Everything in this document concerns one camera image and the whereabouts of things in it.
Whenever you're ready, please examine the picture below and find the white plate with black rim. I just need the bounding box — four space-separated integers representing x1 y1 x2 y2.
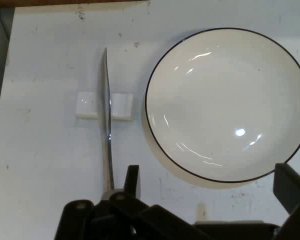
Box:
144 27 300 184

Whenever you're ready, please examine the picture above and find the white ceramic cutlery rest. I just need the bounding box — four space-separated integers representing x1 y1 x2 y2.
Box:
75 91 134 123

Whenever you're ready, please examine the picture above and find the silver steel table knife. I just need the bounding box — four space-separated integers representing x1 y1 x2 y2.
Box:
97 47 116 201

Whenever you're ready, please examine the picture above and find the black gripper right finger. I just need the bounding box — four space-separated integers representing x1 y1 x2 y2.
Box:
273 163 300 240

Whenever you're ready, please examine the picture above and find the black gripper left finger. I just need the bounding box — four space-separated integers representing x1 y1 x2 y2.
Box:
54 164 208 240

